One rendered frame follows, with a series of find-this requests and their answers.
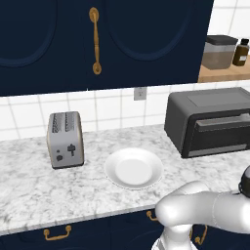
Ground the white round plate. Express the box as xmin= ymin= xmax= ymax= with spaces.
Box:
xmin=104 ymin=146 xmax=165 ymax=190

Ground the brown glass bottle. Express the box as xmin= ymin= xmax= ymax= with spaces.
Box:
xmin=231 ymin=38 xmax=250 ymax=67

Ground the clear jar with black lid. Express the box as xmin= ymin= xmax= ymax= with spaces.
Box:
xmin=201 ymin=34 xmax=239 ymax=71

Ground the navy wall cupboard door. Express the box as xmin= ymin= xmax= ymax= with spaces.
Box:
xmin=0 ymin=0 xmax=90 ymax=98
xmin=85 ymin=0 xmax=215 ymax=92

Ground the navy drawer front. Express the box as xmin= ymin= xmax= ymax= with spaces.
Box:
xmin=0 ymin=217 xmax=112 ymax=250
xmin=108 ymin=208 xmax=168 ymax=250

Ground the toaster oven door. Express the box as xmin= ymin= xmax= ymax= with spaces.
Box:
xmin=187 ymin=112 xmax=250 ymax=158

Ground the wooden shelf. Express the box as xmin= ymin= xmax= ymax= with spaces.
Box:
xmin=197 ymin=54 xmax=250 ymax=84

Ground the brass cupboard handle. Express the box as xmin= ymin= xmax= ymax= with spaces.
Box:
xmin=88 ymin=7 xmax=103 ymax=76

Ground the grey wall socket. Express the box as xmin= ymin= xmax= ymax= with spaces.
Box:
xmin=133 ymin=86 xmax=147 ymax=102

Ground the dark grey toaster oven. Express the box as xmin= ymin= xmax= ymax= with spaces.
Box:
xmin=163 ymin=87 xmax=250 ymax=159

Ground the silver two-slot toaster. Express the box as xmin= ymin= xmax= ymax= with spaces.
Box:
xmin=46 ymin=110 xmax=86 ymax=170

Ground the brass drawer handle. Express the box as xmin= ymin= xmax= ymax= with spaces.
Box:
xmin=146 ymin=210 xmax=159 ymax=223
xmin=43 ymin=225 xmax=72 ymax=242
xmin=188 ymin=224 xmax=209 ymax=246

